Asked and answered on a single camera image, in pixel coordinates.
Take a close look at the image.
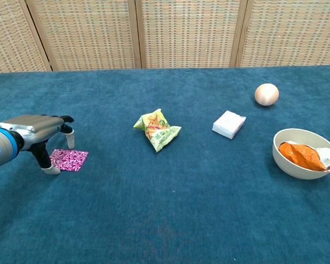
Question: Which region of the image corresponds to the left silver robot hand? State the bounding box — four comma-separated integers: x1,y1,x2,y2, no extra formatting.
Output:
0,114,75,175

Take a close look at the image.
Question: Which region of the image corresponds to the woven bamboo screen panel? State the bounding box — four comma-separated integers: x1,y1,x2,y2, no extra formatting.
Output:
0,0,52,75
128,0,248,69
235,0,330,68
25,0,142,72

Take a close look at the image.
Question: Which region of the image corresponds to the green yellow snack bag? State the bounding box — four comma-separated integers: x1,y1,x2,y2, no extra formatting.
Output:
133,108,182,153

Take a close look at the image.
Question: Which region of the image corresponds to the blue carpet table cover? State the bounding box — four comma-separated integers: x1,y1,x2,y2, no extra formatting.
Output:
0,64,330,264

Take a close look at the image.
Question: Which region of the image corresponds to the white napkin stack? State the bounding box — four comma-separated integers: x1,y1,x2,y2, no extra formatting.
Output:
212,110,247,140

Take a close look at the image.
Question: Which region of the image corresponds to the beige round onion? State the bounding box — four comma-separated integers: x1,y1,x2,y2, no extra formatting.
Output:
254,83,280,106

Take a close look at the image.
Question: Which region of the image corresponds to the beige bowl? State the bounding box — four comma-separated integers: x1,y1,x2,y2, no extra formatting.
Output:
272,128,330,180

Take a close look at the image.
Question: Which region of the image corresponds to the orange crumpled wrapper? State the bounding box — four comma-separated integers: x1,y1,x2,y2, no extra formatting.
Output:
279,141,327,172

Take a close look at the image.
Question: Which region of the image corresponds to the orange snack packet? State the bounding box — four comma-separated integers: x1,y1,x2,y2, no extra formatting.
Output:
284,140,330,170

